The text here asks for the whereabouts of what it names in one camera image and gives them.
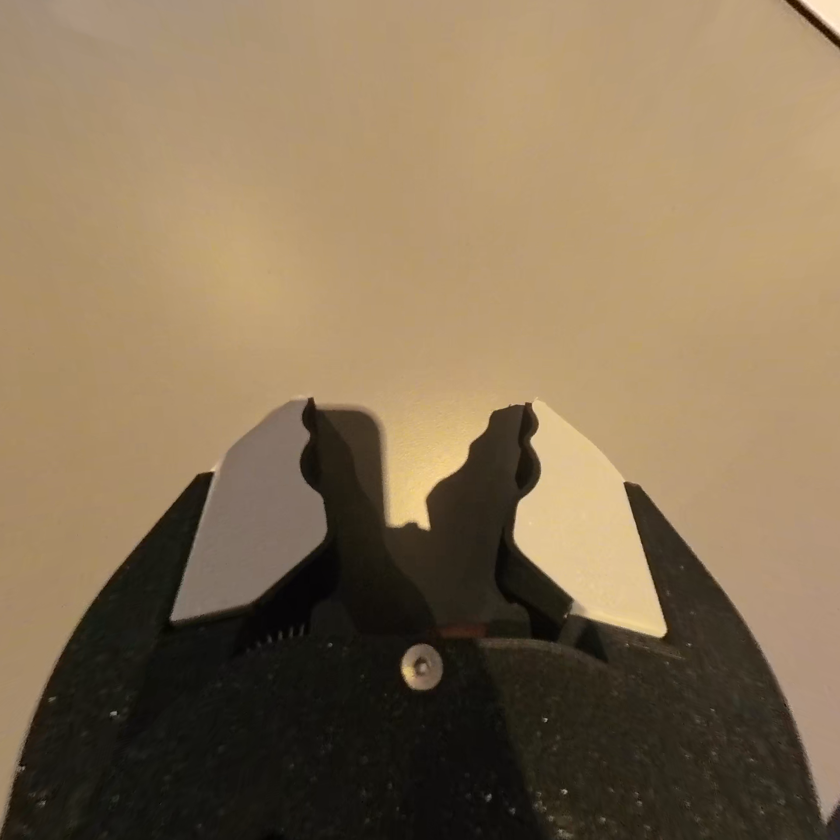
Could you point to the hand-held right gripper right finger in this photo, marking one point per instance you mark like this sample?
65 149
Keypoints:
584 525

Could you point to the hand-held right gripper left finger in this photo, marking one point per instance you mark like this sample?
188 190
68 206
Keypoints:
256 512

